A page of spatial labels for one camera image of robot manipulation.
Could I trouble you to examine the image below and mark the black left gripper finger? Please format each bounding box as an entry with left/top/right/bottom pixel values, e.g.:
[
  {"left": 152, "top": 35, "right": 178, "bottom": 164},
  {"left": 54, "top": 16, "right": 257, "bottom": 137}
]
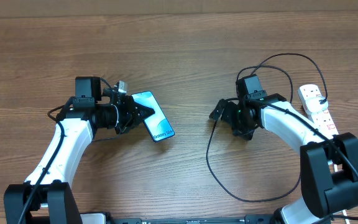
[
  {"left": 119, "top": 119, "right": 141, "bottom": 134},
  {"left": 134, "top": 98, "right": 155, "bottom": 122}
]

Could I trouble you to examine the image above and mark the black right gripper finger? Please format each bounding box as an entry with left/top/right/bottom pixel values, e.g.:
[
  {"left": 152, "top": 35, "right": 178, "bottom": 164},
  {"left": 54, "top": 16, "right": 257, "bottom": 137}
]
[
  {"left": 232, "top": 128, "right": 254, "bottom": 141},
  {"left": 209, "top": 99, "right": 227, "bottom": 121}
]

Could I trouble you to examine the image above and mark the blue Samsung Galaxy smartphone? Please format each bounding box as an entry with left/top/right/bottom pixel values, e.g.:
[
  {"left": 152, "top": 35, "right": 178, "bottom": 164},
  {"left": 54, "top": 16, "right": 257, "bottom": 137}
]
[{"left": 132, "top": 91, "right": 175, "bottom": 142}]

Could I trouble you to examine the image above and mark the black USB charging cable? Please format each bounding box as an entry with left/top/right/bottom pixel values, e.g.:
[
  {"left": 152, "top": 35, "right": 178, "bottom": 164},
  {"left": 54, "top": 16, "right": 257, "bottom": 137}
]
[{"left": 206, "top": 53, "right": 328, "bottom": 203}]

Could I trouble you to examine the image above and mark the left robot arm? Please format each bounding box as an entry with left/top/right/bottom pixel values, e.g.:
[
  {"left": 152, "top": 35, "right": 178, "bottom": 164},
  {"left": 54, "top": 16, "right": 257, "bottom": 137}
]
[{"left": 4, "top": 77, "right": 155, "bottom": 223}]

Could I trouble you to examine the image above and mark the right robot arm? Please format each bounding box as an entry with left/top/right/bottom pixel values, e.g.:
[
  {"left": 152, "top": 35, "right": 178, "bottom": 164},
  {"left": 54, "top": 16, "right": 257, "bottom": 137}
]
[{"left": 209, "top": 75, "right": 358, "bottom": 223}]

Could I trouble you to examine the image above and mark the white charger adapter plug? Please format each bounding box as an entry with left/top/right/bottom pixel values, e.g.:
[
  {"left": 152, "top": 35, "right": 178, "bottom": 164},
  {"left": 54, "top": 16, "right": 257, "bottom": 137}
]
[{"left": 305, "top": 96, "right": 328, "bottom": 114}]

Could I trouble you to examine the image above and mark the white power strip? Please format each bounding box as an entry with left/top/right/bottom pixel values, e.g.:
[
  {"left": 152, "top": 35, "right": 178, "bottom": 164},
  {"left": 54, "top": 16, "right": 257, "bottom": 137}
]
[{"left": 298, "top": 84, "right": 339, "bottom": 135}]

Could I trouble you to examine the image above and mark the white power strip cord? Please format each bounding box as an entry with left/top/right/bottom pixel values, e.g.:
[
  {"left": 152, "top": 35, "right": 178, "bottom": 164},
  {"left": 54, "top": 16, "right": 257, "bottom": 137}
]
[{"left": 333, "top": 163, "right": 351, "bottom": 218}]

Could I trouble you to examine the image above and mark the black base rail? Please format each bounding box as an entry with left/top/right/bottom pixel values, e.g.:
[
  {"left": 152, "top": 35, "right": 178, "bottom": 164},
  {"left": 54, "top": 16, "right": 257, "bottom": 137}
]
[{"left": 79, "top": 211, "right": 279, "bottom": 224}]

